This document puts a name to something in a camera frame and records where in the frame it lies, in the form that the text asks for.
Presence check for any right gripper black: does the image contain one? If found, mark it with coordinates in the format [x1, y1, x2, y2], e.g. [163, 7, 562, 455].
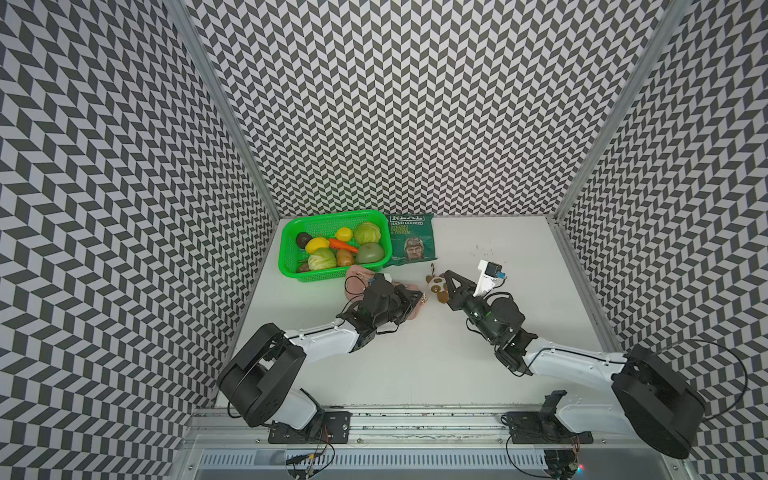
[444, 269, 500, 344]

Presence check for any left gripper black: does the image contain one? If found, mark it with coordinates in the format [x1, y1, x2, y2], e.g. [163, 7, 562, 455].
[374, 283, 422, 327]

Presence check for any brown bear keychain decoration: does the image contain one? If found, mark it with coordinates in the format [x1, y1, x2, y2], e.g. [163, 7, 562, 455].
[426, 274, 450, 304]

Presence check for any pink corduroy bag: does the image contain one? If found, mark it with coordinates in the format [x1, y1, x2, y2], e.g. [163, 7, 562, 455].
[344, 265, 426, 320]

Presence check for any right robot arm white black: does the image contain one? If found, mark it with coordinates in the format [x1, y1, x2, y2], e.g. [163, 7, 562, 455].
[443, 270, 706, 459]

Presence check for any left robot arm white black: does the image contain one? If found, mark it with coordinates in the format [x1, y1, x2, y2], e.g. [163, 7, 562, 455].
[217, 273, 424, 438]

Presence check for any green toy mango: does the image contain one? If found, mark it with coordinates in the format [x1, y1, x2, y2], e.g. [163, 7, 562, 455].
[355, 242, 386, 265]

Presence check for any brown toy potato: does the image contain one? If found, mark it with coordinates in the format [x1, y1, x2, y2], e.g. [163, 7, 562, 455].
[336, 249, 356, 267]

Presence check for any green crisps packet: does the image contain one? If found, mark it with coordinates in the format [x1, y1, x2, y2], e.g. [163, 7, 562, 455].
[387, 214, 437, 266]

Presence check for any green toy cabbage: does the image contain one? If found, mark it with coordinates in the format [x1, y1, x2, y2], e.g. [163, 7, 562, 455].
[353, 221, 382, 245]

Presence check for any light green toy lettuce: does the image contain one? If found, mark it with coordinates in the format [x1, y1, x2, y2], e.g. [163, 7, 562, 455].
[307, 248, 337, 271]

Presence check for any orange toy carrot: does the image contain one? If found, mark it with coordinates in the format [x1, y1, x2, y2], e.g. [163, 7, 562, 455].
[328, 238, 358, 254]

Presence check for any yellow toy lemon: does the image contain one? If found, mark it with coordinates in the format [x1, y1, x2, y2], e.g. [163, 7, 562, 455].
[334, 227, 354, 243]

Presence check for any green plastic basket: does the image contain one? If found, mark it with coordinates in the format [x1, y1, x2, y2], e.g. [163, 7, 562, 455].
[278, 210, 393, 282]

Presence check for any yellow toy pepper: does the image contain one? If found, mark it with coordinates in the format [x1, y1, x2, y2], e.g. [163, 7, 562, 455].
[304, 237, 330, 254]

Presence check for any dark toy avocado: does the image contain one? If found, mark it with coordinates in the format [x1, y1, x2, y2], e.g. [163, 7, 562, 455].
[295, 232, 313, 250]

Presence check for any left base wiring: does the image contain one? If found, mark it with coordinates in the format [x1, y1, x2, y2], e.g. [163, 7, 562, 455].
[284, 419, 337, 480]

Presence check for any base wiring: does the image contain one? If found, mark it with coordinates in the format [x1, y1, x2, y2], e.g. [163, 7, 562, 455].
[284, 419, 337, 480]
[502, 415, 586, 480]

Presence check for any right base wiring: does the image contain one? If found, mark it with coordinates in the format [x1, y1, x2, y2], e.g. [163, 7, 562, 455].
[502, 415, 586, 480]

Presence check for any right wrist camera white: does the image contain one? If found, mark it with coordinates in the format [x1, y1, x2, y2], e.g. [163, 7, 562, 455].
[474, 260, 506, 297]

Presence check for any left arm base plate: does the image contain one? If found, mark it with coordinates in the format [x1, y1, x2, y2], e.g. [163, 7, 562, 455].
[268, 411, 352, 445]

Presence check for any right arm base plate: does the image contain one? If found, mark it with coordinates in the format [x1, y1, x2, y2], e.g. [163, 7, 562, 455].
[500, 411, 594, 446]

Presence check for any aluminium front rail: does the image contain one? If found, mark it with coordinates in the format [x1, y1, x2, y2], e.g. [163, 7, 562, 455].
[179, 403, 679, 452]

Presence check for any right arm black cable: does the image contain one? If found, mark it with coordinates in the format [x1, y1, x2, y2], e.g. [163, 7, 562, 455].
[659, 339, 750, 421]

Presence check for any left corner aluminium post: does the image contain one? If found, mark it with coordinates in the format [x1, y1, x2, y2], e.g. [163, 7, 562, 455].
[164, 0, 281, 220]

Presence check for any corner aluminium post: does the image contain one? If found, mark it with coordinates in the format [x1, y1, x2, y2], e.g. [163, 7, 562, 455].
[164, 0, 281, 220]
[553, 0, 692, 223]

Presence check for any right corner aluminium post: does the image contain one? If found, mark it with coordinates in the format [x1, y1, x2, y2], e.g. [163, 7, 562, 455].
[553, 0, 692, 223]

